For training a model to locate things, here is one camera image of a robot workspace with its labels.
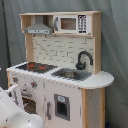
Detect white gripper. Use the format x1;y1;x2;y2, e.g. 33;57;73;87
7;84;24;109

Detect white oven door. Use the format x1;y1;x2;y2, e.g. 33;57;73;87
21;92;43;116

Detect small metal pot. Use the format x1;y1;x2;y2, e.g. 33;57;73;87
62;71;78;79

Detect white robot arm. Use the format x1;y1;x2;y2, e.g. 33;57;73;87
0;85;44;128

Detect wooden toy kitchen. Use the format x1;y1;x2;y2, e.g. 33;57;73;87
7;11;114;128

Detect red grey left knob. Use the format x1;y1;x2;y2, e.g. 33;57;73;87
12;77;18;83

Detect red grey knob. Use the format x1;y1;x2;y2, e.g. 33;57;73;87
31;81;37;88
12;77;18;83

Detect red grey right knob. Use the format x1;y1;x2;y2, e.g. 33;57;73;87
31;81;37;88

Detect black stovetop red burners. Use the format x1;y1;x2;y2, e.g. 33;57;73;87
18;62;55;73

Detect grey ice dispenser panel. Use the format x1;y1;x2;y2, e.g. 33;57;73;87
54;94;70;120

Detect grey range hood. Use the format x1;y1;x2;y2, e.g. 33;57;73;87
24;16;52;34

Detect grey toy sink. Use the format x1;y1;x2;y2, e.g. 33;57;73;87
52;68;92;81

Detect black toy faucet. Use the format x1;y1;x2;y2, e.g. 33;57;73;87
76;51;93;70

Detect white toy microwave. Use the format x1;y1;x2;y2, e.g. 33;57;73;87
54;15;91;34

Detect grey cabinet door handle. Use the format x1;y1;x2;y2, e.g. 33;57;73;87
47;102;51;120

